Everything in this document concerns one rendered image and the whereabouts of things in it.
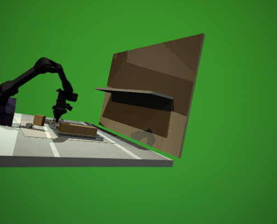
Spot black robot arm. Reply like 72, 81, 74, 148
0, 57, 78, 107

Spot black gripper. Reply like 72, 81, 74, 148
52, 98, 67, 122

